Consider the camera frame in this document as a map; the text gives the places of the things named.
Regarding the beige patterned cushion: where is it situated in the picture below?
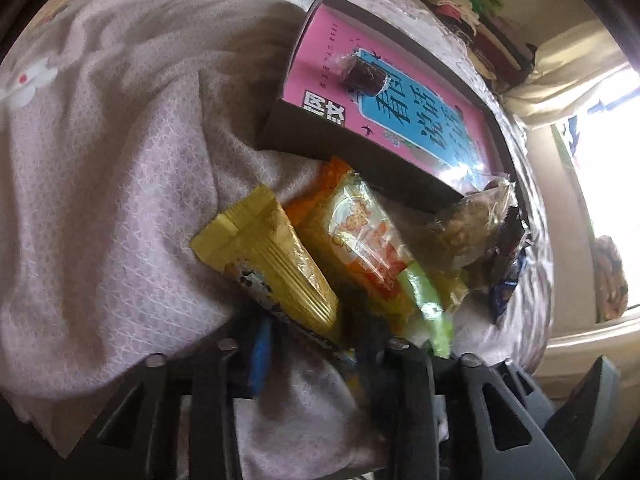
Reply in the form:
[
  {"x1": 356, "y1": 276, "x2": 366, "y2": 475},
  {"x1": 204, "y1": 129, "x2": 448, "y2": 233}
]
[{"x1": 592, "y1": 235, "x2": 628, "y2": 321}]

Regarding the light green candy packet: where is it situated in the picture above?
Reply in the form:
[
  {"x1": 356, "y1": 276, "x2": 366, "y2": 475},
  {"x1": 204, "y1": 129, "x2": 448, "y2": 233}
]
[{"x1": 405, "y1": 270, "x2": 456, "y2": 358}]

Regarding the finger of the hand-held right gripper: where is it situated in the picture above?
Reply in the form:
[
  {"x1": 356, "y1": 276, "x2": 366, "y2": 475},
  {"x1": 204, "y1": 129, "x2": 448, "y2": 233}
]
[{"x1": 542, "y1": 355, "x2": 623, "y2": 480}]

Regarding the dark box with pink bottom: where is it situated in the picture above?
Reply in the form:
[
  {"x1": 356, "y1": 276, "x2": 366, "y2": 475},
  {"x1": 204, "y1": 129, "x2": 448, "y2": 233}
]
[{"x1": 257, "y1": 0, "x2": 526, "y2": 216}]

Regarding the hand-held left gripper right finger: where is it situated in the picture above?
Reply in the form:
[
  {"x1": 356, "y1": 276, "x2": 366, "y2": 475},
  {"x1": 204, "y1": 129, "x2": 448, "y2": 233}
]
[{"x1": 350, "y1": 305, "x2": 576, "y2": 480}]

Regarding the lilac floral bedspread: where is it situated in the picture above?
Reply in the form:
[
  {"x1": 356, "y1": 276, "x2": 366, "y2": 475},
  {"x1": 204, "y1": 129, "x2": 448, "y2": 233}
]
[{"x1": 0, "y1": 0, "x2": 556, "y2": 461}]

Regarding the yellow snack packet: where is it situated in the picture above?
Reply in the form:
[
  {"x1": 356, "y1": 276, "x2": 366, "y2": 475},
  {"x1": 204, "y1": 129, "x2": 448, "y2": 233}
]
[{"x1": 189, "y1": 185, "x2": 346, "y2": 356}]

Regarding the orange snack packet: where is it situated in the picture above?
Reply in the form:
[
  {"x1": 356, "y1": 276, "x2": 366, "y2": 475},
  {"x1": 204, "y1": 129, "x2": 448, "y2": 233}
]
[{"x1": 285, "y1": 156, "x2": 426, "y2": 321}]

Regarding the pile of folded clothes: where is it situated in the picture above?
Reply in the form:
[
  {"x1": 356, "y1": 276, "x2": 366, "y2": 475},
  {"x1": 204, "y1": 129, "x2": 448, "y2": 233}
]
[{"x1": 420, "y1": 0, "x2": 538, "y2": 93}]

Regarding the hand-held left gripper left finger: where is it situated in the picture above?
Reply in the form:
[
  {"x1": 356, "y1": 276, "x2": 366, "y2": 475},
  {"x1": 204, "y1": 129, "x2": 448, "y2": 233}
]
[{"x1": 55, "y1": 310, "x2": 276, "y2": 480}]

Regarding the dark brown wrapped candy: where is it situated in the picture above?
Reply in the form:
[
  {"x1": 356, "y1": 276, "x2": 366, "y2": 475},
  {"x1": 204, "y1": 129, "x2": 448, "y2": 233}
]
[{"x1": 337, "y1": 52, "x2": 388, "y2": 96}]

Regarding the cream curtain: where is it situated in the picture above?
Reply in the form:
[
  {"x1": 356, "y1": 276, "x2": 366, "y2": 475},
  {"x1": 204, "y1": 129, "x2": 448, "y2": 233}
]
[{"x1": 505, "y1": 20, "x2": 631, "y2": 126}]

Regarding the blue sandwich cookie packet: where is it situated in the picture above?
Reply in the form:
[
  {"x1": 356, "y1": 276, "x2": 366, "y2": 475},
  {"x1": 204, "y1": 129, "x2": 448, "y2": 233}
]
[{"x1": 487, "y1": 205, "x2": 531, "y2": 326}]

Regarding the clear bag of walnut snack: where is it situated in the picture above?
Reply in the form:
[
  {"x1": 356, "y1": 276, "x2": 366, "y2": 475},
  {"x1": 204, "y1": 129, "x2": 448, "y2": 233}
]
[{"x1": 430, "y1": 175, "x2": 518, "y2": 311}]

